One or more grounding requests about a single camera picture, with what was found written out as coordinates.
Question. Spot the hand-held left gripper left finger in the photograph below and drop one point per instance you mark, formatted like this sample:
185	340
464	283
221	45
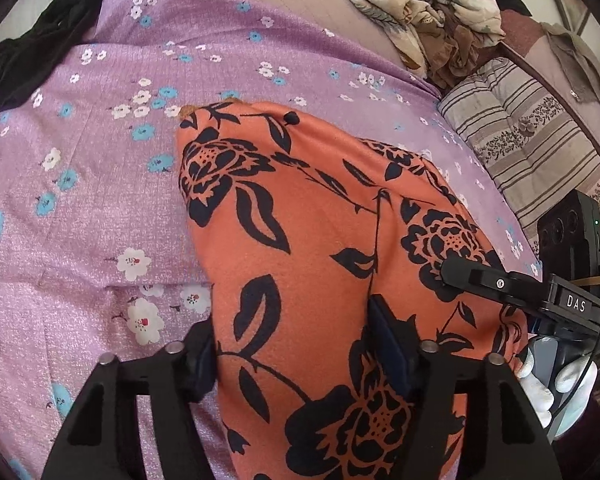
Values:
200	362

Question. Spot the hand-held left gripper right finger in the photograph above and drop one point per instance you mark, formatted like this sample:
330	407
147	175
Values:
387	345

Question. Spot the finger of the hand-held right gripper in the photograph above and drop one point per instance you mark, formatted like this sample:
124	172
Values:
480	277

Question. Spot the orange floral garment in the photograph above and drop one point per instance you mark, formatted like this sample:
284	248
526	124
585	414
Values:
305	240

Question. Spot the person's right forearm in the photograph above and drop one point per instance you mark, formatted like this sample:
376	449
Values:
597	420

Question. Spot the person's right hand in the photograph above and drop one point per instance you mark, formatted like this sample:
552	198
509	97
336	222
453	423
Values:
575	380

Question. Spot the striped pillow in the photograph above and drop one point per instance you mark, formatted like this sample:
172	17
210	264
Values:
520	125

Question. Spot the purple floral blanket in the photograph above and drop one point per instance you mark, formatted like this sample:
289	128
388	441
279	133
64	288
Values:
105	185

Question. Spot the grey-brown cloth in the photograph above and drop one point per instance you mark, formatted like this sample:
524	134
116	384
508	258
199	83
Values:
575	60

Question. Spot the beige floral crumpled cloth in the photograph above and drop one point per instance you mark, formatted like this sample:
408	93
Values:
420	5

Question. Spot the pink quilted bed sheet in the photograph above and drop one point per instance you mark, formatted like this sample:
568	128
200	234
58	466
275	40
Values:
280	5

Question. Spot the black cloth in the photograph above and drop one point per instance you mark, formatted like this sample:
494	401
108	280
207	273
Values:
40	45

